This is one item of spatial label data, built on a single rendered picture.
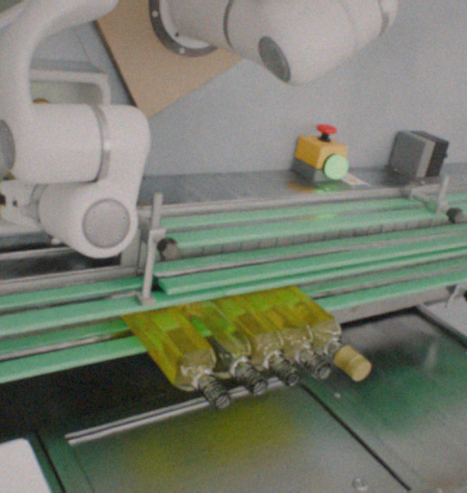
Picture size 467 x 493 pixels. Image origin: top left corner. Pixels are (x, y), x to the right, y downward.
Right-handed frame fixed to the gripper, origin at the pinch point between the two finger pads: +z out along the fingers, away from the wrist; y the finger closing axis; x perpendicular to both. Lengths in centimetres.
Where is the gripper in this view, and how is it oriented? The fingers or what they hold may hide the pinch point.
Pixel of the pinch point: (26, 188)
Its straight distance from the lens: 88.0
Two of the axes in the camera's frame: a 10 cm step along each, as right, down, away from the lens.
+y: 8.3, -1.4, 5.4
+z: -5.5, -2.0, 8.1
